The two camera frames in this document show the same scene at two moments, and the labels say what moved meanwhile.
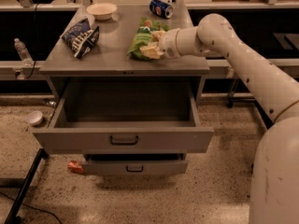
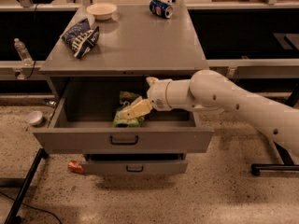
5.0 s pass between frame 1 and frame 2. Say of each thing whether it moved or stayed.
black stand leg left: stayed
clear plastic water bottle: stayed
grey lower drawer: stayed
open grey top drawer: stayed
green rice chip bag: moved
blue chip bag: stayed
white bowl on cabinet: stayed
